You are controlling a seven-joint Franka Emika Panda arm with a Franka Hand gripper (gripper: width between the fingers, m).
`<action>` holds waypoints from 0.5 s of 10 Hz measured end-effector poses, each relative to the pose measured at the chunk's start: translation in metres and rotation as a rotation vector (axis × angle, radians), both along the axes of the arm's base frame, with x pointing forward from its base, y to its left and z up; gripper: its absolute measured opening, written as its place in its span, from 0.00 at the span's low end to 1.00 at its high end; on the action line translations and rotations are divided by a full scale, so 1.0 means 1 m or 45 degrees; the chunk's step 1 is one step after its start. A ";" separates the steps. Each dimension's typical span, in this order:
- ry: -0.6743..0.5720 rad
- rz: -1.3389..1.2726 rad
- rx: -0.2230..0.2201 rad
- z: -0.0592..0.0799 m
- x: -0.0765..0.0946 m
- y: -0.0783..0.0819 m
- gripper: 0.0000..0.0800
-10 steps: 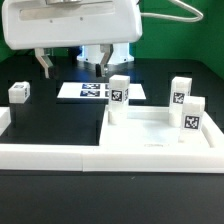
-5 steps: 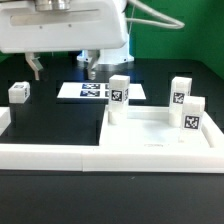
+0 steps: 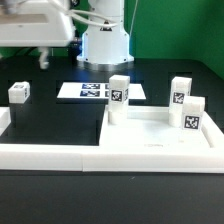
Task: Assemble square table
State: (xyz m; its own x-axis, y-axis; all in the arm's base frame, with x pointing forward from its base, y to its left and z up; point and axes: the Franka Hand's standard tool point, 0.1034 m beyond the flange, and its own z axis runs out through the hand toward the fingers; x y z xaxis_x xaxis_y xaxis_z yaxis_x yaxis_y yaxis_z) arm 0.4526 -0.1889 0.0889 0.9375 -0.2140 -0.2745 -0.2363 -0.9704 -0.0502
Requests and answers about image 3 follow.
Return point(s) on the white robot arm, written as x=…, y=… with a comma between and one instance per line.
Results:
x=105, y=43

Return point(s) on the white marker base plate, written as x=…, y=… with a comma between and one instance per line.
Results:
x=75, y=90

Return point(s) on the white U-shaped fence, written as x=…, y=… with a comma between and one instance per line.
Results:
x=119, y=159

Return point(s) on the white square table top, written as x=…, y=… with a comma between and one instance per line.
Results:
x=148, y=126

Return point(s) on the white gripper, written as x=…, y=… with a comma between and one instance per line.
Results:
x=40, y=25

